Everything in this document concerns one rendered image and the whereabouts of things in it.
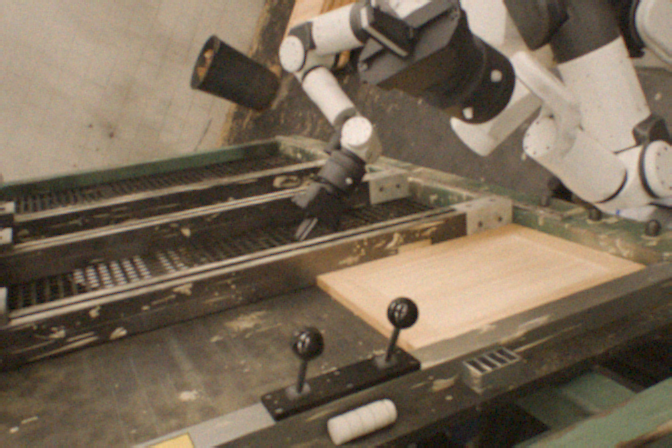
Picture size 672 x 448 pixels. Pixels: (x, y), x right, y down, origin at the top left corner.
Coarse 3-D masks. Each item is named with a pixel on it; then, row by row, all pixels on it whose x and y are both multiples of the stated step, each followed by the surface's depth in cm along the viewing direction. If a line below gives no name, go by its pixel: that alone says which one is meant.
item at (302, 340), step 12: (300, 336) 63; (312, 336) 63; (324, 336) 65; (300, 348) 63; (312, 348) 63; (324, 348) 64; (300, 360) 66; (300, 372) 68; (300, 384) 69; (288, 396) 71; (300, 396) 71
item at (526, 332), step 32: (608, 288) 94; (640, 288) 93; (512, 320) 87; (544, 320) 86; (576, 320) 88; (608, 320) 92; (416, 352) 81; (448, 352) 80; (480, 352) 81; (512, 352) 83; (384, 384) 74; (416, 384) 77; (448, 384) 79; (224, 416) 70; (256, 416) 70; (320, 416) 71
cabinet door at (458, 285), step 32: (512, 224) 135; (416, 256) 121; (448, 256) 120; (480, 256) 119; (512, 256) 117; (544, 256) 116; (576, 256) 113; (608, 256) 112; (352, 288) 108; (384, 288) 108; (416, 288) 107; (448, 288) 105; (480, 288) 104; (512, 288) 103; (544, 288) 102; (576, 288) 100; (384, 320) 95; (448, 320) 94; (480, 320) 92
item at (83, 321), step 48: (336, 240) 118; (384, 240) 121; (432, 240) 126; (144, 288) 102; (192, 288) 105; (240, 288) 109; (288, 288) 113; (0, 336) 92; (48, 336) 95; (96, 336) 99
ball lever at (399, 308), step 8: (400, 296) 70; (392, 304) 69; (400, 304) 68; (408, 304) 68; (392, 312) 68; (400, 312) 68; (408, 312) 68; (416, 312) 68; (392, 320) 68; (400, 320) 68; (408, 320) 68; (416, 320) 69; (400, 328) 69; (408, 328) 69; (392, 336) 72; (392, 344) 73; (392, 352) 74; (376, 360) 76; (384, 360) 76; (392, 360) 76; (384, 368) 75
